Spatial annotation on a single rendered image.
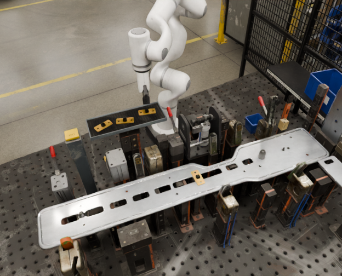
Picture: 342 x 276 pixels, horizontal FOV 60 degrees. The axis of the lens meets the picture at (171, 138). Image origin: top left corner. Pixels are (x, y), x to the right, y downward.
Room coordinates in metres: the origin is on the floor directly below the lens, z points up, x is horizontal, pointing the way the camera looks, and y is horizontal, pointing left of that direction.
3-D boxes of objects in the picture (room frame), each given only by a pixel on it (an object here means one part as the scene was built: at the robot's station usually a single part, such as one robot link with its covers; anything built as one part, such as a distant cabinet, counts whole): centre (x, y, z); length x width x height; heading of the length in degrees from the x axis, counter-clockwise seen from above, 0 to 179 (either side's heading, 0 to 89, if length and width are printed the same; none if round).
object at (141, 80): (1.12, 0.11, 1.36); 0.10 x 0.07 x 0.11; 9
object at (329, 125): (1.06, -0.81, 1.17); 0.12 x 0.01 x 0.34; 20
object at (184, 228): (0.80, -0.04, 0.84); 0.17 x 0.06 x 0.29; 20
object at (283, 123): (1.13, -0.59, 0.88); 0.04 x 0.04 x 0.36; 20
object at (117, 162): (0.88, 0.25, 0.90); 0.13 x 0.10 x 0.41; 20
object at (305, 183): (0.77, -0.57, 0.87); 0.12 x 0.09 x 0.35; 20
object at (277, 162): (0.82, -0.10, 1.00); 1.38 x 0.22 x 0.02; 110
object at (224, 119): (1.11, -0.26, 0.91); 0.07 x 0.05 x 0.42; 20
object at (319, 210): (0.85, -0.77, 0.84); 0.11 x 0.06 x 0.29; 20
